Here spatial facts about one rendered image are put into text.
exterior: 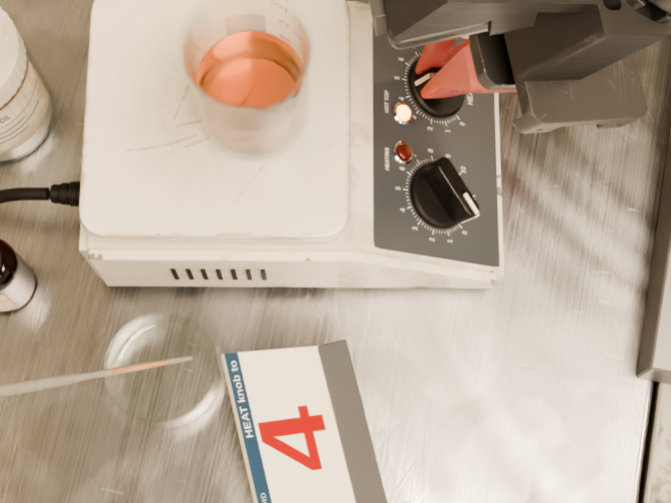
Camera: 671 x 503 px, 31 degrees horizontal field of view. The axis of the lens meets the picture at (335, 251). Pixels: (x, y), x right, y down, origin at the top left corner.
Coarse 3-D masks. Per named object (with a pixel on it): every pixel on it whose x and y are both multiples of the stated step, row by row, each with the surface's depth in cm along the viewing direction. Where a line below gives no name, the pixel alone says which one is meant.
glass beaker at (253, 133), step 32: (224, 0) 49; (256, 0) 50; (288, 0) 49; (192, 32) 49; (224, 32) 52; (288, 32) 51; (192, 64) 50; (288, 96) 48; (224, 128) 51; (256, 128) 50; (288, 128) 52; (256, 160) 54
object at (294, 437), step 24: (240, 360) 57; (264, 360) 58; (288, 360) 59; (312, 360) 60; (264, 384) 58; (288, 384) 59; (312, 384) 60; (264, 408) 57; (288, 408) 58; (312, 408) 59; (264, 432) 57; (288, 432) 58; (312, 432) 59; (264, 456) 56; (288, 456) 57; (312, 456) 58; (288, 480) 57; (312, 480) 58; (336, 480) 59
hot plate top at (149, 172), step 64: (128, 0) 56; (192, 0) 56; (320, 0) 57; (128, 64) 56; (320, 64) 56; (128, 128) 55; (192, 128) 55; (320, 128) 55; (128, 192) 54; (192, 192) 54; (256, 192) 54; (320, 192) 54
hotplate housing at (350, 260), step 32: (352, 32) 58; (352, 64) 58; (352, 96) 57; (352, 128) 57; (352, 160) 57; (64, 192) 59; (352, 192) 56; (352, 224) 56; (96, 256) 56; (128, 256) 56; (160, 256) 56; (192, 256) 56; (224, 256) 56; (256, 256) 56; (288, 256) 56; (320, 256) 56; (352, 256) 56; (384, 256) 57; (416, 256) 57
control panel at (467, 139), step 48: (384, 48) 59; (384, 96) 58; (480, 96) 61; (384, 144) 57; (432, 144) 59; (480, 144) 60; (384, 192) 57; (480, 192) 60; (384, 240) 56; (432, 240) 58; (480, 240) 59
